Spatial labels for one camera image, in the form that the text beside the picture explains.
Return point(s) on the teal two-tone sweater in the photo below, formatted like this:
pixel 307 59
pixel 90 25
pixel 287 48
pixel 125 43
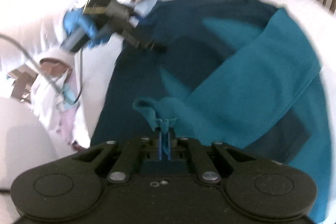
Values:
pixel 239 71

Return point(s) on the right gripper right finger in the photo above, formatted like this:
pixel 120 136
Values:
pixel 170 136

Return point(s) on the blue gloved left hand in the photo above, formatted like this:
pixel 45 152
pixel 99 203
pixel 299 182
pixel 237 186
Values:
pixel 75 18

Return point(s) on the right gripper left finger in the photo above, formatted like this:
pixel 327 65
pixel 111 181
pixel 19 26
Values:
pixel 158 143

